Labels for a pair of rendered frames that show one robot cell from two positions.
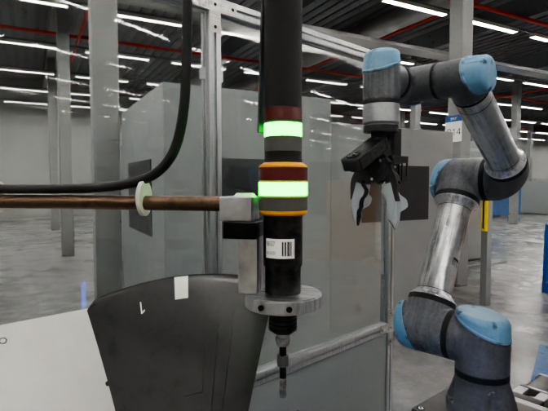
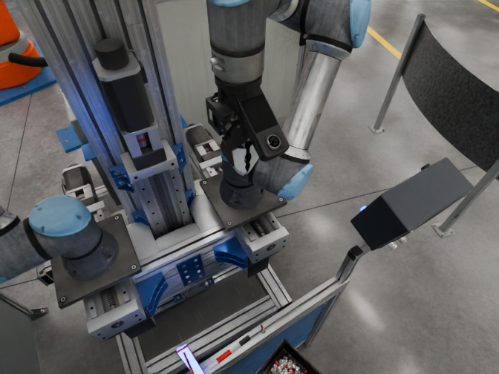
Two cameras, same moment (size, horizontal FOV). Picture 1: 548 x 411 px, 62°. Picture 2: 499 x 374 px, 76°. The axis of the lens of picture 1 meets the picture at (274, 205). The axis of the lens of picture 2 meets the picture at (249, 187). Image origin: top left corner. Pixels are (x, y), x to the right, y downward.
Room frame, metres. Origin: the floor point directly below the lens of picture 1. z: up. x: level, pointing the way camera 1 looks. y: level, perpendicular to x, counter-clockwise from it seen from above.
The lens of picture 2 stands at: (0.48, -0.14, 1.89)
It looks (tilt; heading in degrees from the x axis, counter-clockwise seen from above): 51 degrees down; 281
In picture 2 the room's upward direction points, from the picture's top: straight up
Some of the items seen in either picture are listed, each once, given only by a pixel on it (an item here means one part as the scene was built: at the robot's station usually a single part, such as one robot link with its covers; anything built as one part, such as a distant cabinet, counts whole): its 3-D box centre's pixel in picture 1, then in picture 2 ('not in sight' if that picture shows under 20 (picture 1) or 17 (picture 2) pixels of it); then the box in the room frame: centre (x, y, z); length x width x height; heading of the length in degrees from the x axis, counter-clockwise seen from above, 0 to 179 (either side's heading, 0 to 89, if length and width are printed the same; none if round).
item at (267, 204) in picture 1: (283, 203); not in sight; (0.40, -0.01, 1.55); 0.04 x 0.04 x 0.01
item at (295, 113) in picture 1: (283, 115); not in sight; (0.40, -0.01, 1.62); 0.03 x 0.03 x 0.01
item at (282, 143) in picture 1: (283, 145); not in sight; (0.40, -0.01, 1.60); 0.03 x 0.03 x 0.01
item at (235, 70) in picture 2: not in sight; (236, 59); (0.58, -0.56, 1.65); 0.08 x 0.08 x 0.05
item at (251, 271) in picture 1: (271, 250); not in sight; (0.40, 0.00, 1.50); 0.09 x 0.07 x 0.10; 78
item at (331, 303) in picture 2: not in sight; (318, 320); (0.26, -0.63, 0.39); 0.04 x 0.04 x 0.78; 43
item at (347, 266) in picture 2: not in sight; (348, 265); (0.26, -0.63, 0.96); 0.03 x 0.03 x 0.20; 43
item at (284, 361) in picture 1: (282, 369); not in sight; (0.40, -0.01, 1.39); 0.01 x 0.01 x 0.05
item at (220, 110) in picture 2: not in sight; (236, 104); (0.58, -0.56, 1.57); 0.09 x 0.08 x 0.12; 134
